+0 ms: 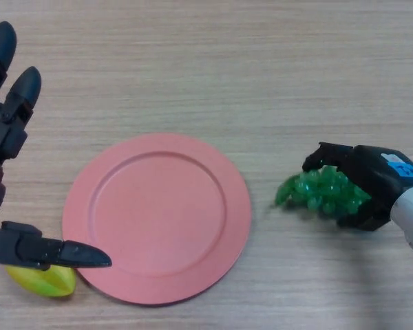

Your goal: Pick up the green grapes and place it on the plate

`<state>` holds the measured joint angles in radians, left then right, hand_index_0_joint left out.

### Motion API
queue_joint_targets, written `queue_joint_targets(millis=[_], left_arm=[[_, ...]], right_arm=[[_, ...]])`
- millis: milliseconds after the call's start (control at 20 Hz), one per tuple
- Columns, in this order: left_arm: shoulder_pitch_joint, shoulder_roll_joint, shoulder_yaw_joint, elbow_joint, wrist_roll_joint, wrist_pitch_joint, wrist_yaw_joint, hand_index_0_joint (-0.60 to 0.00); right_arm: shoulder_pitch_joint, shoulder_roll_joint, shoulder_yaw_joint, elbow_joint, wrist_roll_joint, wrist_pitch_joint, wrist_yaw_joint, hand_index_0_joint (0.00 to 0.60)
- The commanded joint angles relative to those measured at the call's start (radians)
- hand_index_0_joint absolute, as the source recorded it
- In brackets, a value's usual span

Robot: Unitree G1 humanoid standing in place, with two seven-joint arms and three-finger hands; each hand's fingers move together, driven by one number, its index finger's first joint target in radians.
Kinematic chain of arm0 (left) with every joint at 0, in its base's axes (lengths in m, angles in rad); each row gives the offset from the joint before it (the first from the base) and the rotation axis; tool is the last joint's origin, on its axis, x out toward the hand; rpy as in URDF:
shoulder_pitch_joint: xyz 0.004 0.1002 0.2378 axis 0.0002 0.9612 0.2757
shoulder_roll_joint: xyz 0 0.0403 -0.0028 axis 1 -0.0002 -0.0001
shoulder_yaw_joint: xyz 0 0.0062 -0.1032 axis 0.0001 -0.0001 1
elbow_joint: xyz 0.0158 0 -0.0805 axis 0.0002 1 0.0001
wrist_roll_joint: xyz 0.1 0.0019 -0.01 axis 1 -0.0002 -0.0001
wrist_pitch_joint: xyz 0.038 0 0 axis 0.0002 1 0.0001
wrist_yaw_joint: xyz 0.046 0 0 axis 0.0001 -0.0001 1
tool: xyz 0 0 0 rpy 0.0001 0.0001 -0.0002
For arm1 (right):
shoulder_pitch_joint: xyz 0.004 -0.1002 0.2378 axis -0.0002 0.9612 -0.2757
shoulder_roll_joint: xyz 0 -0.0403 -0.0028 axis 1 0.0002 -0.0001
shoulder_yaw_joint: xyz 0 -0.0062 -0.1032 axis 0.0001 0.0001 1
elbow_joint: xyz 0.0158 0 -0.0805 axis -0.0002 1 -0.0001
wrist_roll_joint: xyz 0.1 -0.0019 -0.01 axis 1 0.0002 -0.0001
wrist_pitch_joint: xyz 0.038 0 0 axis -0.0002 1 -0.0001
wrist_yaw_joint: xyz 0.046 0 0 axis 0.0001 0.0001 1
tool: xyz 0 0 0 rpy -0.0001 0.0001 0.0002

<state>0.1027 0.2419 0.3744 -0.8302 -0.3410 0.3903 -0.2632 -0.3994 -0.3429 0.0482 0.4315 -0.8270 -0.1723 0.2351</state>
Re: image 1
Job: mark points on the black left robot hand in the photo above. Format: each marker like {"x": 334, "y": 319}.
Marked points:
{"x": 3, "y": 137}

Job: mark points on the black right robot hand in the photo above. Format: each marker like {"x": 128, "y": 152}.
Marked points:
{"x": 375, "y": 172}

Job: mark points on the green grape bunch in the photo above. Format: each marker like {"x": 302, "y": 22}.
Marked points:
{"x": 320, "y": 190}

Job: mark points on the pink round plate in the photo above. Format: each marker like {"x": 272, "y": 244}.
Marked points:
{"x": 158, "y": 220}

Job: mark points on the yellow-green starfruit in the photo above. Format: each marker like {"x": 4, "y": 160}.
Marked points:
{"x": 44, "y": 283}

